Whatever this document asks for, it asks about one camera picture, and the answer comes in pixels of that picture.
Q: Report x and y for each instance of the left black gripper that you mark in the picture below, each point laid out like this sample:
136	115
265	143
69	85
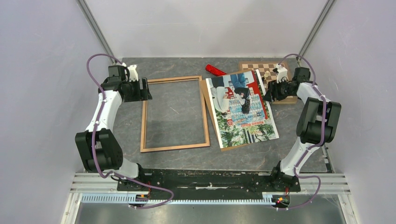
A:
143	94

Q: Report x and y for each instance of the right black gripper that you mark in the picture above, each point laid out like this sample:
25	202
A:
273	92

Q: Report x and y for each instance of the wooden picture frame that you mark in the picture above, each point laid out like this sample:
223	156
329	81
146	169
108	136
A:
143	148

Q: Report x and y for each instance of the colourful photo poster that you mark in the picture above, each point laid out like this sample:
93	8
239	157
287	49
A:
241	108

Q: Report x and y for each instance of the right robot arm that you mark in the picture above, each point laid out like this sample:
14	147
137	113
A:
316	126

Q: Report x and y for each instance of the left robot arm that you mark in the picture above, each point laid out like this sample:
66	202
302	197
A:
99	150

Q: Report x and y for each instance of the wooden chessboard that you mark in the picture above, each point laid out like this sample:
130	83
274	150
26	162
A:
264	66

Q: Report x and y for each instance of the red cylindrical object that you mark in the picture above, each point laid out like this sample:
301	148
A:
215	71

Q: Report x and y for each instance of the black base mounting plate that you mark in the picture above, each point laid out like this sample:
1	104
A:
184	184

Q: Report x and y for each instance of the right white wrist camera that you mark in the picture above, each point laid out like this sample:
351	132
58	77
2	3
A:
281	73

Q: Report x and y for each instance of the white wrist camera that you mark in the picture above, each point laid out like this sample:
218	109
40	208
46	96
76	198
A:
281	73
131	72

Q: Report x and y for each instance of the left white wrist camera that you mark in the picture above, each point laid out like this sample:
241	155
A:
131	72

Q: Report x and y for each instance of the brown frame backing board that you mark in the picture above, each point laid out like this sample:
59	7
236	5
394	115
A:
204	92

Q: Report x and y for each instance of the right aluminium corner post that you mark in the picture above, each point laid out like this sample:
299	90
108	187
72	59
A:
316	26

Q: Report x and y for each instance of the aluminium corner post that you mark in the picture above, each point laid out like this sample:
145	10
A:
316	26
85	9

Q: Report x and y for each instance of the left aluminium corner post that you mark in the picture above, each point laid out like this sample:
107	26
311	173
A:
85	9

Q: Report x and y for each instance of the aluminium rail frame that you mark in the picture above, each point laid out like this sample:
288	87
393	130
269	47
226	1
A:
324	198

